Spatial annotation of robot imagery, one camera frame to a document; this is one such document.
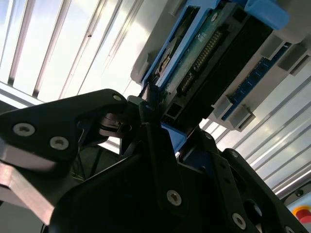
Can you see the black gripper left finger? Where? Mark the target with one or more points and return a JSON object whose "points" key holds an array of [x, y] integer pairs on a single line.
{"points": [[48, 121]]}

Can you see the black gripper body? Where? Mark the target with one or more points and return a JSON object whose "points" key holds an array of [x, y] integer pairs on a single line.
{"points": [[109, 206]]}

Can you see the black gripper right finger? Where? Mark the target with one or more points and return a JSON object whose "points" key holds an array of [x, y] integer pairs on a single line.
{"points": [[226, 184]]}

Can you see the hard disk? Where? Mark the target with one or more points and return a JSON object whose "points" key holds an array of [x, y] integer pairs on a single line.
{"points": [[211, 48]]}

